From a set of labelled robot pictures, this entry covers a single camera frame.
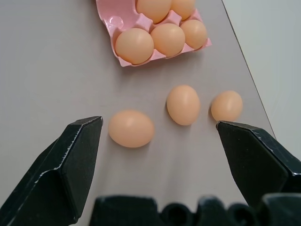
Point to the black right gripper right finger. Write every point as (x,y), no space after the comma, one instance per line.
(256,162)

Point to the brown egg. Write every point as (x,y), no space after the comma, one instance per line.
(131,128)
(226,106)
(194,33)
(134,46)
(154,9)
(184,8)
(168,39)
(183,104)

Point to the pink egg carton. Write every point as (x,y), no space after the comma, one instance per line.
(141,21)

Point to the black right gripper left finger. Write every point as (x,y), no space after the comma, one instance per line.
(58,174)

